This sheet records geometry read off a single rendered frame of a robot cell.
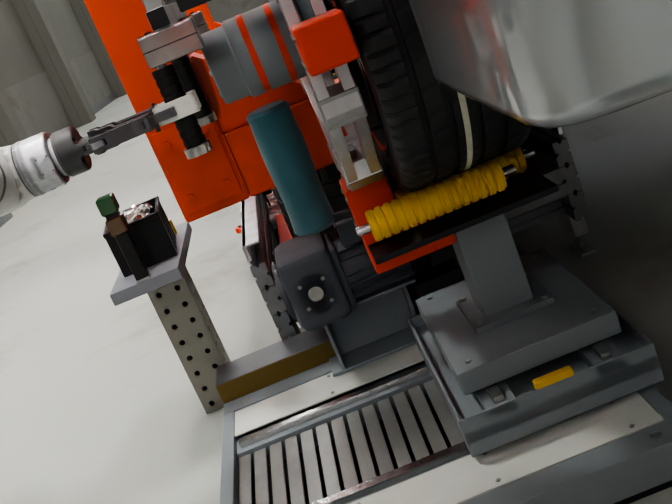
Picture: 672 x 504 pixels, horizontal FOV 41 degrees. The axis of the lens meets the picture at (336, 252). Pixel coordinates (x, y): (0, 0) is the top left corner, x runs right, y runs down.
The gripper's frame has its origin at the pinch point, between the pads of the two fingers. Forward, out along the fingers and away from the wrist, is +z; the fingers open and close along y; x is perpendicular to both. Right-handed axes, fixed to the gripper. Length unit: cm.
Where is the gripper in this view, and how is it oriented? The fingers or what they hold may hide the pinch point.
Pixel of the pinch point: (177, 107)
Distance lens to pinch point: 146.7
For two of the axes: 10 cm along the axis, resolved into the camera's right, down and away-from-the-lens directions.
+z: 9.3, -3.8, -0.1
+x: -3.6, -8.8, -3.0
